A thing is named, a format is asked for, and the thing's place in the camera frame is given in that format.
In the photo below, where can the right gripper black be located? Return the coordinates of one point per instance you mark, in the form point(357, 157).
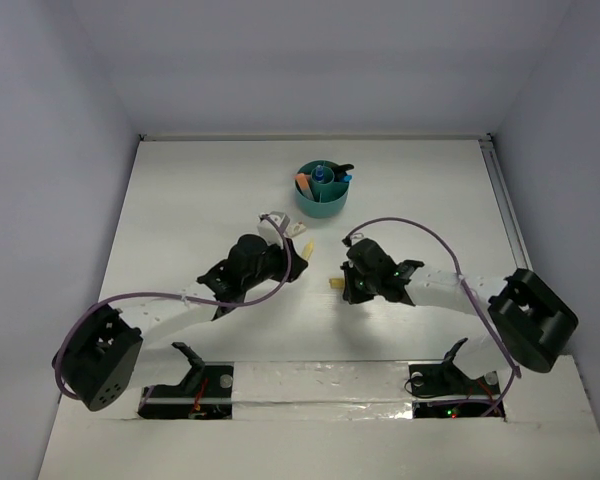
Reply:
point(351, 292)

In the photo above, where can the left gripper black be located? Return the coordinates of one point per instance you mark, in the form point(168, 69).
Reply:
point(294, 260)

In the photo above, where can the yellow highlighter cap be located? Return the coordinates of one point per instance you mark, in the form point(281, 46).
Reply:
point(337, 283)

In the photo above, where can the yellow highlighter body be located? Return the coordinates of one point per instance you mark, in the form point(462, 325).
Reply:
point(308, 251)

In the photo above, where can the clear orange-tipped highlighter body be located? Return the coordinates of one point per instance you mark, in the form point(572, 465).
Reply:
point(305, 189)

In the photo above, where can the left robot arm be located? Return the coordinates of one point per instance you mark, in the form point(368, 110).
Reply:
point(96, 361)

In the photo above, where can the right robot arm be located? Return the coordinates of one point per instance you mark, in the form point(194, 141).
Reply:
point(527, 324)

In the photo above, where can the white eraser in sleeve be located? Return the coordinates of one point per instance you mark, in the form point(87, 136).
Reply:
point(295, 229)

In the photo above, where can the teal round compartment organizer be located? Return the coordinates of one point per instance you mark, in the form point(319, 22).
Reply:
point(329, 197)

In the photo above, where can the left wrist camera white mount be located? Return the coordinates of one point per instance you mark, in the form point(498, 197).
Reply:
point(272, 227)

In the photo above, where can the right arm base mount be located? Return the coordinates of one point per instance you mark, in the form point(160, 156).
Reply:
point(442, 391)

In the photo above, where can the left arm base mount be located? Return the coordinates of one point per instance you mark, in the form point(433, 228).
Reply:
point(204, 393)

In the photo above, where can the metal rail table edge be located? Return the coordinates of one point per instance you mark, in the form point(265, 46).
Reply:
point(505, 205)

